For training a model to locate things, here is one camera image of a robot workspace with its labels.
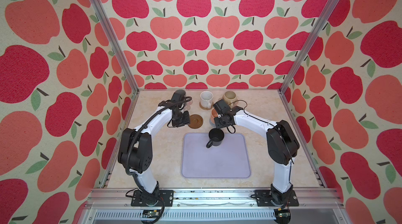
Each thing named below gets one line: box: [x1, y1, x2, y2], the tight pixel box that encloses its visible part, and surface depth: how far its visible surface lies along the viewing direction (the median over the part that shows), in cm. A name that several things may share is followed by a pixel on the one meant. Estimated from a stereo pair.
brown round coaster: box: [187, 114, 204, 129], surface depth 104 cm
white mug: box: [199, 90, 214, 109], surface depth 109 cm
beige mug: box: [222, 90, 238, 109], surface depth 107 cm
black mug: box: [206, 127, 225, 149], surface depth 88 cm
